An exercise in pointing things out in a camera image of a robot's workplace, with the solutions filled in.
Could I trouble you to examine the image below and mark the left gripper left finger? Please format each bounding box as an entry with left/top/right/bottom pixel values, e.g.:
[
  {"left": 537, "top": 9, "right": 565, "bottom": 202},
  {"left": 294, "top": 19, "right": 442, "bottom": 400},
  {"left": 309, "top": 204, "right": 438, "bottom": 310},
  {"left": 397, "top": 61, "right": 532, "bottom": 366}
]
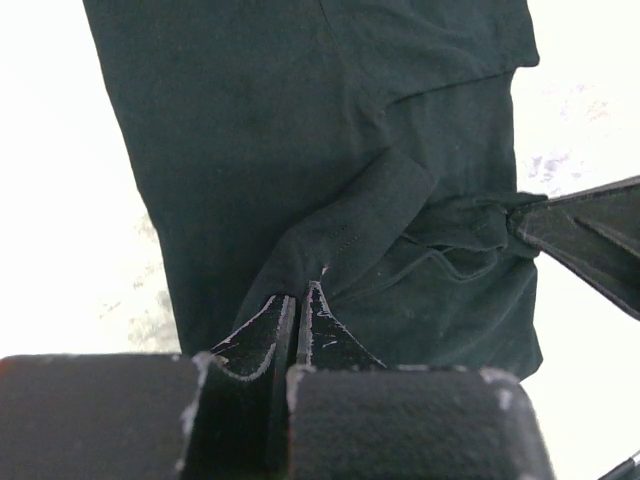
[{"left": 1, "top": 296, "right": 296, "bottom": 479}]

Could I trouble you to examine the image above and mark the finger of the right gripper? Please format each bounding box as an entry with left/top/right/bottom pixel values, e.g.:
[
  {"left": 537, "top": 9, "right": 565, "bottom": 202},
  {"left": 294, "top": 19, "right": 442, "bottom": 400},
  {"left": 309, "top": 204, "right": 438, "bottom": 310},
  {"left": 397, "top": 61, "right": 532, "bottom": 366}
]
[{"left": 508, "top": 176, "right": 639, "bottom": 319}]

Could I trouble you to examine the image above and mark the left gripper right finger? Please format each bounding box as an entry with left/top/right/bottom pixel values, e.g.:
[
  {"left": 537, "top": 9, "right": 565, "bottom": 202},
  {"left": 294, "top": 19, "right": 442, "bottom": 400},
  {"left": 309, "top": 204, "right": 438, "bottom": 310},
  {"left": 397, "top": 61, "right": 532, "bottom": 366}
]
[{"left": 286, "top": 283, "right": 554, "bottom": 479}]

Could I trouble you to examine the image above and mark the black t-shirt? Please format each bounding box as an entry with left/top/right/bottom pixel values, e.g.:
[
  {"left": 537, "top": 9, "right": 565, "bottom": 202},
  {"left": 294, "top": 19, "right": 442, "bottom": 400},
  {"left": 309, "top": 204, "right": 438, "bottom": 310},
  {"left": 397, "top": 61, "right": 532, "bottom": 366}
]
[{"left": 84, "top": 1, "right": 542, "bottom": 378}]

